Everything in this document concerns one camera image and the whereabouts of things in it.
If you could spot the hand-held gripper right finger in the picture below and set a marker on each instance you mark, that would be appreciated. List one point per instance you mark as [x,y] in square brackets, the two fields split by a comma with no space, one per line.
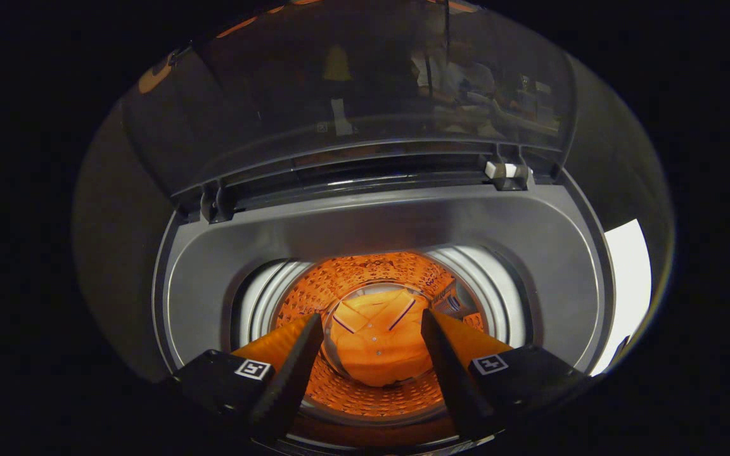
[450,367]

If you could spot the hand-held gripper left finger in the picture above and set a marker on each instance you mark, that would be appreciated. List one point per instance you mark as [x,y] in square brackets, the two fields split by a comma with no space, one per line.
[298,367]

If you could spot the yellow polo shirt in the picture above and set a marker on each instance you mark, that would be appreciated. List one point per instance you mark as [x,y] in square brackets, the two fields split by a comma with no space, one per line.
[377,342]

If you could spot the white board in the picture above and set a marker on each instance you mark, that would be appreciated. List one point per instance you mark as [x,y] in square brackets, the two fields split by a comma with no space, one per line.
[625,285]

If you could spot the black backdrop cloth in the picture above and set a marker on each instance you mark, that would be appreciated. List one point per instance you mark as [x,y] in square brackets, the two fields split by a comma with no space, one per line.
[111,253]

